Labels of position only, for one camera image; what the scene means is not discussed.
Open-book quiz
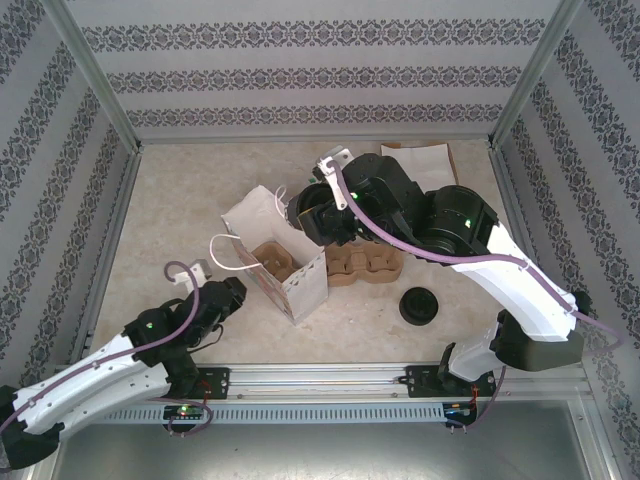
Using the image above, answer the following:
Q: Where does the brown cardboard napkin tray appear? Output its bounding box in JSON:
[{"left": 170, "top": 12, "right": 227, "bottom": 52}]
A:
[{"left": 380, "top": 141, "right": 461, "bottom": 186}]

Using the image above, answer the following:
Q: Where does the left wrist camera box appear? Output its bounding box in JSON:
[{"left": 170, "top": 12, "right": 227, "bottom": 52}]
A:
[{"left": 167, "top": 258, "right": 214, "bottom": 287}]

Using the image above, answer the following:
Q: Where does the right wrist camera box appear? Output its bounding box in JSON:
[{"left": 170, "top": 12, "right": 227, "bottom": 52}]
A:
[{"left": 316, "top": 144, "right": 354, "bottom": 211}]

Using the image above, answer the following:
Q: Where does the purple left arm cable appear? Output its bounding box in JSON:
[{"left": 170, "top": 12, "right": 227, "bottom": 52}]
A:
[{"left": 0, "top": 259, "right": 215, "bottom": 437}]

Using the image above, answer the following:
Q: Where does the white paper napkin stack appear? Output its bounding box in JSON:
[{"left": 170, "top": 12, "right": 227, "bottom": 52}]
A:
[{"left": 380, "top": 142, "right": 457, "bottom": 187}]

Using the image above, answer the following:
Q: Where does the white paper carrier bag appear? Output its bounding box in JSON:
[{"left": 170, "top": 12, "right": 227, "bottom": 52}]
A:
[{"left": 208, "top": 184, "right": 330, "bottom": 327}]

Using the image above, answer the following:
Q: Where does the black plastic cup lid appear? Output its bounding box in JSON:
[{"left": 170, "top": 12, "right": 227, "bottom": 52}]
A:
[
  {"left": 398, "top": 299, "right": 441, "bottom": 328},
  {"left": 287, "top": 184, "right": 334, "bottom": 217},
  {"left": 398, "top": 286, "right": 441, "bottom": 321}
]

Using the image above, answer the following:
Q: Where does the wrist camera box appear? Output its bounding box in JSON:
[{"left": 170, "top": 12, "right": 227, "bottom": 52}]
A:
[
  {"left": 316, "top": 144, "right": 354, "bottom": 211},
  {"left": 167, "top": 258, "right": 214, "bottom": 287}
]

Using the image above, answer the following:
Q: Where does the brown pulp cup carrier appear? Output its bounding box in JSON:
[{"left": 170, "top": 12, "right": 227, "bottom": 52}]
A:
[
  {"left": 251, "top": 242, "right": 297, "bottom": 282},
  {"left": 324, "top": 243, "right": 404, "bottom": 289}
]

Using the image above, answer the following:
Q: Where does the grey sheet metal panel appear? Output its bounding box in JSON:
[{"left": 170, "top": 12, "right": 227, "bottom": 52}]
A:
[{"left": 29, "top": 399, "right": 617, "bottom": 480}]

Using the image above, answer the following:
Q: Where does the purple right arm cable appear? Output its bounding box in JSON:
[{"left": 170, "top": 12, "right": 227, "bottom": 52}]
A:
[{"left": 329, "top": 160, "right": 626, "bottom": 435}]

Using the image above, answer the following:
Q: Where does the aluminium frame side rail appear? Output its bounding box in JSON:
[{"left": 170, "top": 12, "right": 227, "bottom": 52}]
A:
[
  {"left": 488, "top": 143, "right": 587, "bottom": 362},
  {"left": 68, "top": 147, "right": 146, "bottom": 365}
]

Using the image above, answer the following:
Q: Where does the aluminium frame post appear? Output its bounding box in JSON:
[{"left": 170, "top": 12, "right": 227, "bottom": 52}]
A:
[
  {"left": 42, "top": 0, "right": 146, "bottom": 155},
  {"left": 487, "top": 0, "right": 585, "bottom": 147}
]

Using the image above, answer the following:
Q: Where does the grey slotted cable duct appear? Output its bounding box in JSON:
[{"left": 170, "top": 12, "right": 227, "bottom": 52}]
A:
[{"left": 67, "top": 402, "right": 447, "bottom": 425}]

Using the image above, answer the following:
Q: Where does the aluminium frame crossbar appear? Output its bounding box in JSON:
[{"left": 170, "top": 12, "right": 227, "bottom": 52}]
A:
[{"left": 137, "top": 132, "right": 495, "bottom": 148}]

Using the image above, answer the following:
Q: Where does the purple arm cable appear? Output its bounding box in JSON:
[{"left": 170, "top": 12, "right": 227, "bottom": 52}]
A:
[
  {"left": 329, "top": 160, "right": 626, "bottom": 435},
  {"left": 0, "top": 259, "right": 215, "bottom": 437}
]

